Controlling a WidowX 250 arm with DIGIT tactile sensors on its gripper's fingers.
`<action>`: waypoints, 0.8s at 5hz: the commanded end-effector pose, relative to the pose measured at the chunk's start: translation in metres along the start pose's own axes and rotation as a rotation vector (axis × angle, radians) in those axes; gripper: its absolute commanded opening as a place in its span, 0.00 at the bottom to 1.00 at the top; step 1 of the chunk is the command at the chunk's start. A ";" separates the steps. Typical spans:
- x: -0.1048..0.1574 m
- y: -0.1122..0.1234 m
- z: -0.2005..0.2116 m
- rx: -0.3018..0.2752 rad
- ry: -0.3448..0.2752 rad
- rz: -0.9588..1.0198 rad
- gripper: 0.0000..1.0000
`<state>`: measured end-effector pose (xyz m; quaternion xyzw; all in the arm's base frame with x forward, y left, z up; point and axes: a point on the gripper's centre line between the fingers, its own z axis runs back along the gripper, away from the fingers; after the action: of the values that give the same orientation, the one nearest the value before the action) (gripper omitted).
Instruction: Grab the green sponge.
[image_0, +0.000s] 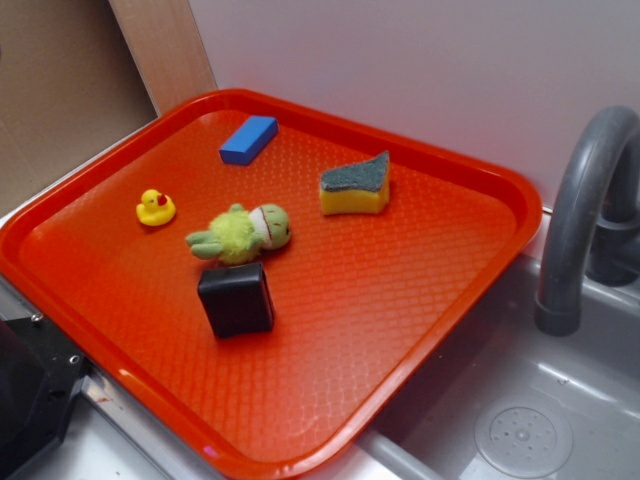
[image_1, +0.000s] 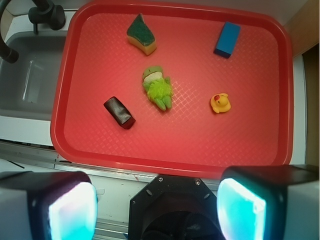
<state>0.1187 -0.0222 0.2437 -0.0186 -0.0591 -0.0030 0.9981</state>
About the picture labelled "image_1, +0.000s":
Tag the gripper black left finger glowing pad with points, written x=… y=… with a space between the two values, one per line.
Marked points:
x=56 y=205

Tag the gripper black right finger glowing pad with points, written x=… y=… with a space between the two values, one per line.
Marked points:
x=269 y=202

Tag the green and yellow sponge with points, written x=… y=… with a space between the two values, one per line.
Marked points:
x=139 y=35

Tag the black rectangular block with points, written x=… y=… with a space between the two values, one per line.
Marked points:
x=119 y=112

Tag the yellow rubber duck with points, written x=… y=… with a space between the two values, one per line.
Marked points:
x=220 y=103

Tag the grey plastic sink basin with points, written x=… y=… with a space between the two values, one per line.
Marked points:
x=28 y=86

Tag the green plush frog toy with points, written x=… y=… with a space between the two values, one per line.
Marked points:
x=158 y=88

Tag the red plastic tray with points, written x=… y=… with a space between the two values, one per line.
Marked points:
x=190 y=139

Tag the blue rectangular block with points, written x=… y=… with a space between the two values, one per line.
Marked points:
x=227 y=40

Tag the grey curved faucet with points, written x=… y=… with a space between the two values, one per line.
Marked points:
x=44 y=12

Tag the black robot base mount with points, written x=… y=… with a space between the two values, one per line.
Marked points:
x=174 y=208

